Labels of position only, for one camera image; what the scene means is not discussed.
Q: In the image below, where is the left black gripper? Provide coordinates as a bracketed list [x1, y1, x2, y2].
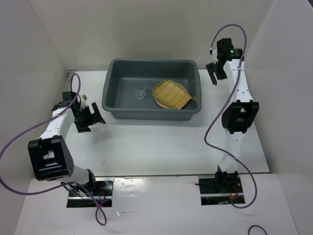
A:
[73, 102, 105, 133]

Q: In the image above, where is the woven bamboo tray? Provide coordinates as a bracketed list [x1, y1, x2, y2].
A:
[152, 79, 192, 106]

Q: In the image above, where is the clear plastic cup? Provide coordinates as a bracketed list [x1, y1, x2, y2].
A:
[132, 81, 147, 100]

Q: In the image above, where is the tan plate with bear logo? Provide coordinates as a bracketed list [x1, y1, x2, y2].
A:
[155, 98, 189, 110]

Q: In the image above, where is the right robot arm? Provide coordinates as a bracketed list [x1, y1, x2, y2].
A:
[206, 38, 259, 192]

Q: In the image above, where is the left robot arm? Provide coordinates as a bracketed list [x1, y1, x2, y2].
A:
[27, 92, 105, 196]

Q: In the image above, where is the grey plastic bin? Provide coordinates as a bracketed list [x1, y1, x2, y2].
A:
[102, 58, 202, 121]

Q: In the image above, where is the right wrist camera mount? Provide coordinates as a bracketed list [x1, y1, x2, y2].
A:
[209, 48, 218, 64]

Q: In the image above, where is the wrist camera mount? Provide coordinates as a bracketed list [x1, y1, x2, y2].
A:
[78, 94, 88, 109]
[209, 48, 218, 64]

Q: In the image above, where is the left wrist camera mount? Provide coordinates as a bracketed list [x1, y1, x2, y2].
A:
[78, 94, 88, 109]

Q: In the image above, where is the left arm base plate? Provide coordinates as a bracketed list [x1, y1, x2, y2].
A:
[66, 177, 114, 208]

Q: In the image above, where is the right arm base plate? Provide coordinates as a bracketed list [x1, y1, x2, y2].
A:
[195, 176, 245, 206]

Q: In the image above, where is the black cable loop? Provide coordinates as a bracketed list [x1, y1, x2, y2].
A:
[248, 225, 268, 235]

